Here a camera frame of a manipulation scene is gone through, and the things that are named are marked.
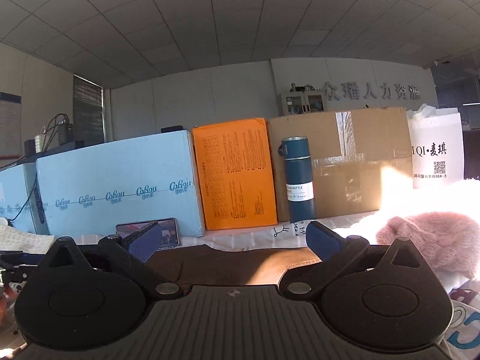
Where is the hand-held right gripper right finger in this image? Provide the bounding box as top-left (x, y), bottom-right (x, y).
top-left (287, 221), bottom-right (432, 299)

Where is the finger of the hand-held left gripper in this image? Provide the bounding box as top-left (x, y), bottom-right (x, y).
top-left (0, 250), bottom-right (49, 284)

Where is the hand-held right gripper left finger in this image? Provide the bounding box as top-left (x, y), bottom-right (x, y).
top-left (41, 222), bottom-right (181, 301)

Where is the cream knitted cloth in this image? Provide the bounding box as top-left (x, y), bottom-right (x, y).
top-left (0, 225), bottom-right (56, 256)

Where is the smartphone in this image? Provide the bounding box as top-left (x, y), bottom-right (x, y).
top-left (115, 217), bottom-right (180, 250)

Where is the small light blue cardboard box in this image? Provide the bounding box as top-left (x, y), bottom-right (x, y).
top-left (0, 163), bottom-right (50, 235)

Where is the dark blue vacuum bottle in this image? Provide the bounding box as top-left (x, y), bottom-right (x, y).
top-left (278, 137), bottom-right (317, 223)

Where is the white printed bed sheet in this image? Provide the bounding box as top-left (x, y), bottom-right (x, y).
top-left (204, 219), bottom-right (480, 360)

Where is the large light blue cardboard box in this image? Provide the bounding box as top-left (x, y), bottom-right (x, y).
top-left (36, 130), bottom-right (205, 238)

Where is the brown leather garment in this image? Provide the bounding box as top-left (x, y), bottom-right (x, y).
top-left (144, 244), bottom-right (323, 286)

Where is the brown taped cardboard box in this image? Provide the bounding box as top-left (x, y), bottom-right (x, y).
top-left (267, 107), bottom-right (414, 223)

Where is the pink knitted garment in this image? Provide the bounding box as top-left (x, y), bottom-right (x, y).
top-left (376, 212), bottom-right (480, 280)

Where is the orange cardboard box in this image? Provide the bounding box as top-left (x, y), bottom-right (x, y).
top-left (192, 118), bottom-right (278, 231)

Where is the grey glass-door cabinet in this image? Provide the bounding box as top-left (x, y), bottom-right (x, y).
top-left (278, 92), bottom-right (324, 116)

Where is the grey window blind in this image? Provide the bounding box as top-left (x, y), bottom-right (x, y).
top-left (73, 74), bottom-right (104, 146)

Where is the white paper shopping bag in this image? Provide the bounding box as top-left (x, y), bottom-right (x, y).
top-left (406, 104), bottom-right (466, 190)

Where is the black cable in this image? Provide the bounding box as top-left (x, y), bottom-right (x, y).
top-left (0, 157), bottom-right (39, 227)

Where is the black device with cables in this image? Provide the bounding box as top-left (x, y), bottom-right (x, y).
top-left (24, 113), bottom-right (85, 154)

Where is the metal wall lettering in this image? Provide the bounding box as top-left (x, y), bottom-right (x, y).
top-left (322, 80), bottom-right (421, 102)

